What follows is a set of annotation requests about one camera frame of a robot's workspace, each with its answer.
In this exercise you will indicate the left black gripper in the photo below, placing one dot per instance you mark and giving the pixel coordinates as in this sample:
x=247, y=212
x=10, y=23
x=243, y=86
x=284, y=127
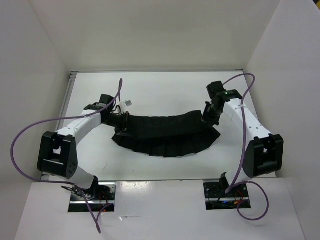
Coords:
x=124, y=126

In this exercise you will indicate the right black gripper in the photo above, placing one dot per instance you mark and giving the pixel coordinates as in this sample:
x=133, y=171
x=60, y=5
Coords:
x=207, y=119

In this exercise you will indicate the black skirt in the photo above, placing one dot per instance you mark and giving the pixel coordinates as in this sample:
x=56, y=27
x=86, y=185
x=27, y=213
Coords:
x=167, y=136

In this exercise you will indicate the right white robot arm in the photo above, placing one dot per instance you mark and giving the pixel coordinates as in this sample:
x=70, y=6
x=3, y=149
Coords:
x=262, y=151

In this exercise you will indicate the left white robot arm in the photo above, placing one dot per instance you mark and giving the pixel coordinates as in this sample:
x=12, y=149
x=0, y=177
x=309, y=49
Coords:
x=58, y=150

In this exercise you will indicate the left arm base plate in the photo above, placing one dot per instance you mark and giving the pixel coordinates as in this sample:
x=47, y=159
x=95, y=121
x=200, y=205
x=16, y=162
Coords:
x=104, y=201

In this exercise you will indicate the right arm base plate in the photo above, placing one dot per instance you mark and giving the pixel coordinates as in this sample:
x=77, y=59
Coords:
x=217, y=199

